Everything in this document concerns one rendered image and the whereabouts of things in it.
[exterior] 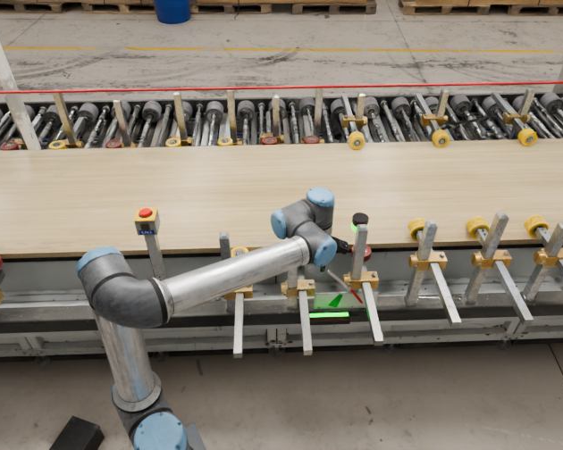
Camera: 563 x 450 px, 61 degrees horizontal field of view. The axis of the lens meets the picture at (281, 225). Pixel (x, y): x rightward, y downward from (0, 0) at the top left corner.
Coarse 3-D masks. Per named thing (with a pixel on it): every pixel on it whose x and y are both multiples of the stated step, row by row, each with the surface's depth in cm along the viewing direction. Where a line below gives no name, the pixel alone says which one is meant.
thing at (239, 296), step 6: (240, 294) 189; (240, 300) 187; (240, 306) 185; (240, 312) 182; (240, 318) 180; (240, 324) 178; (234, 330) 176; (240, 330) 176; (234, 336) 174; (240, 336) 174; (234, 342) 172; (240, 342) 172; (234, 348) 170; (240, 348) 170; (234, 354) 170; (240, 354) 170
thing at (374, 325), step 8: (368, 288) 186; (368, 296) 183; (368, 304) 180; (368, 312) 178; (376, 312) 177; (368, 320) 178; (376, 320) 175; (376, 328) 172; (376, 336) 170; (376, 344) 169
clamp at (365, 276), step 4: (348, 272) 191; (364, 272) 191; (368, 272) 191; (372, 272) 191; (376, 272) 191; (344, 276) 190; (348, 276) 190; (364, 276) 190; (368, 276) 190; (376, 276) 190; (344, 280) 189; (348, 280) 189; (352, 280) 188; (356, 280) 188; (360, 280) 188; (364, 280) 188; (368, 280) 188; (372, 280) 188; (376, 280) 188; (352, 284) 189; (356, 284) 189; (360, 284) 189; (372, 284) 190; (376, 284) 190; (352, 288) 191; (356, 288) 191; (360, 288) 191
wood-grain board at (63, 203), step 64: (0, 192) 226; (64, 192) 226; (128, 192) 226; (192, 192) 226; (256, 192) 226; (384, 192) 226; (448, 192) 226; (512, 192) 226; (0, 256) 196; (64, 256) 197
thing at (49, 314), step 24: (0, 312) 197; (24, 312) 197; (48, 312) 197; (72, 312) 197; (192, 312) 197; (216, 312) 197; (264, 312) 197; (288, 312) 198; (360, 312) 199; (384, 312) 200; (408, 312) 200; (432, 312) 201; (480, 312) 202; (504, 312) 203; (552, 312) 204
